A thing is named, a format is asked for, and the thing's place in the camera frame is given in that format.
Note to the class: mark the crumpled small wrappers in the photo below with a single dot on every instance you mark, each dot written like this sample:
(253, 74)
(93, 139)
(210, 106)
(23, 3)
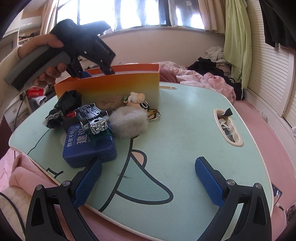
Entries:
(227, 132)

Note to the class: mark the white louvered closet door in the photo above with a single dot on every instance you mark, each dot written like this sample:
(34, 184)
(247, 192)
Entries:
(266, 69)

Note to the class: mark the red cardboard box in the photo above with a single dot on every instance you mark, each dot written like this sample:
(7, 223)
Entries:
(34, 92)

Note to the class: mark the smartphone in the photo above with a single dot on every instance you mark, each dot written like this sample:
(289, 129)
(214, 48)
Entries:
(276, 193)

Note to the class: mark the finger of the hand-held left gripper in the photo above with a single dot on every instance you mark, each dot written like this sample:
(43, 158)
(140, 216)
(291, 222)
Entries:
(106, 68)
(76, 70)

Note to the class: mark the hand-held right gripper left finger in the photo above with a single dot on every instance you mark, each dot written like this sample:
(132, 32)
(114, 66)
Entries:
(89, 185)

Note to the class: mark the light green curtain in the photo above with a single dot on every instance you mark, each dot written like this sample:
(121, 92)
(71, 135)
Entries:
(238, 41)

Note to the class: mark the black candy wrapper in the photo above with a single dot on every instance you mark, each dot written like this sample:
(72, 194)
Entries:
(227, 111)

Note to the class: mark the pile of white clothes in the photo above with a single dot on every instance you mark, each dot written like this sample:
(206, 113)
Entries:
(214, 54)

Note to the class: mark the black hanging garment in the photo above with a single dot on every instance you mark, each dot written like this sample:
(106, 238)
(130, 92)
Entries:
(279, 25)

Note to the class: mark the pink towel blanket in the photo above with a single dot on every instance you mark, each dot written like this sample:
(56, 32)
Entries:
(25, 171)

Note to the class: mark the green toy car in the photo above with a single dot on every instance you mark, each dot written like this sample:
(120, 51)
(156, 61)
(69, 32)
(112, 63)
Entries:
(92, 115)

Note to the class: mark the person's left hand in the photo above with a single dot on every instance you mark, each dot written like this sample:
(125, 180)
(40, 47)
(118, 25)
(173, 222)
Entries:
(37, 45)

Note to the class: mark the pile of black clothes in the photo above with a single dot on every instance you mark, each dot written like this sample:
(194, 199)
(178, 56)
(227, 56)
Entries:
(203, 66)

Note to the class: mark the beige curtain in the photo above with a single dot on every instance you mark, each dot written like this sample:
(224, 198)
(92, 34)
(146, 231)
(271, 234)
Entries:
(49, 14)
(212, 16)

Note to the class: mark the black striped pants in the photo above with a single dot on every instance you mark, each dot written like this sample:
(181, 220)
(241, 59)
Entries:
(237, 89)

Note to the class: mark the orange cardboard box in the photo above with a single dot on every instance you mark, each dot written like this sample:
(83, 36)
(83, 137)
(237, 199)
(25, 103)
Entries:
(129, 85)

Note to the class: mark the blue tin case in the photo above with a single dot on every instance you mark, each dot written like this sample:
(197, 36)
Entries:
(92, 153)

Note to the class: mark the dark red cushion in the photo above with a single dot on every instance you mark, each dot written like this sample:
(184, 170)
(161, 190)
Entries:
(167, 75)

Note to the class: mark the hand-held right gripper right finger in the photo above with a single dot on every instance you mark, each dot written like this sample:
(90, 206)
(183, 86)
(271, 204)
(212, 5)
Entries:
(209, 184)

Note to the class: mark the black shiny cloth pouch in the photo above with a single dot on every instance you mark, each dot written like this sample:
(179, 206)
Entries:
(69, 99)

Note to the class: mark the cream fleece blanket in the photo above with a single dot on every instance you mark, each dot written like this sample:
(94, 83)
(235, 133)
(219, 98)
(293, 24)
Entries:
(20, 208)

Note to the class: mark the white fluffy pompom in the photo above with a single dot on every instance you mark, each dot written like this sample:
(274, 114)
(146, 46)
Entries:
(129, 121)

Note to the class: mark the black lace scrunchie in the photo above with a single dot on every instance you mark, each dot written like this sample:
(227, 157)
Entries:
(54, 118)

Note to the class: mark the brown fluffy pompom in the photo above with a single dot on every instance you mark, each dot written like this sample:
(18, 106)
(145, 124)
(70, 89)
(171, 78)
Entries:
(108, 102)

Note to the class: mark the pink bed blanket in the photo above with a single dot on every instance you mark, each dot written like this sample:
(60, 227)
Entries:
(208, 81)

